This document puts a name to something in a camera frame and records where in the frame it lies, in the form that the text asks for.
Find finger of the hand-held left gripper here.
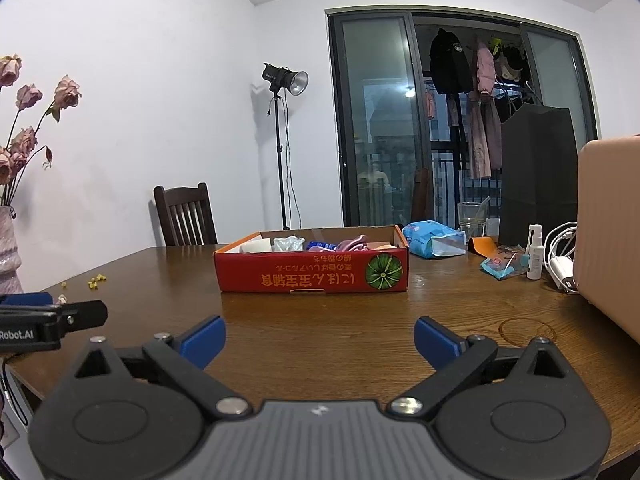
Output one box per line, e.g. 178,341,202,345
0,291,55,310
50,300,108,333

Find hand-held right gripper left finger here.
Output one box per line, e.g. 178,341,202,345
74,315,253,418

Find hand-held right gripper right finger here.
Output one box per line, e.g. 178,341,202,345
387,316,571,418

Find red cardboard box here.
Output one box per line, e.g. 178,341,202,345
213,225,411,293

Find scattered yellow bits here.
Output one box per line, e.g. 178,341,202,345
60,272,110,291

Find pale pink vase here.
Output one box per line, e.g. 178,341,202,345
0,204,25,295

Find small teal packet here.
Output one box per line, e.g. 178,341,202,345
480,245,531,278

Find orange leather pouch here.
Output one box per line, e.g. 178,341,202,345
467,236,501,261

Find blue tissue packet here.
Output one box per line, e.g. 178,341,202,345
401,220,467,260

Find clear glass cup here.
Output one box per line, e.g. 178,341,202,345
456,196,491,241

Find dark wooden chair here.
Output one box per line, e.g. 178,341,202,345
152,182,218,247

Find white spray bottle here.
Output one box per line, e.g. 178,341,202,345
525,224,545,281

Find black paper bag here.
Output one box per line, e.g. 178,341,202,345
500,80,581,247

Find black studio light stand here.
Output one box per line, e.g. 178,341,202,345
261,62,310,231

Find pink suitcase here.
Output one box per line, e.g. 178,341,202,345
572,134,640,343

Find dried pink roses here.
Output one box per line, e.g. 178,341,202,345
0,54,83,206

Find sliding glass door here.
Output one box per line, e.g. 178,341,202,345
324,7,598,228

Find hanging pink jacket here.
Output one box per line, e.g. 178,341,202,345
475,40,497,97

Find hanging black jacket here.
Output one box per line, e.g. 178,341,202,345
429,27,473,96

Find white charger with cable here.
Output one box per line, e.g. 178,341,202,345
542,221,581,293

